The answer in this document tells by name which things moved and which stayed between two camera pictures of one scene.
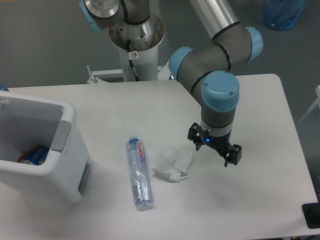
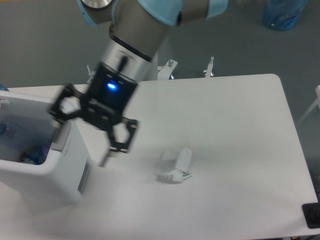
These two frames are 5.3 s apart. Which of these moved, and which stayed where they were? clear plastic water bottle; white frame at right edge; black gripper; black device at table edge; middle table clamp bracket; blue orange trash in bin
Moved: clear plastic water bottle; black gripper
Stayed: black device at table edge; white frame at right edge; blue orange trash in bin; middle table clamp bracket
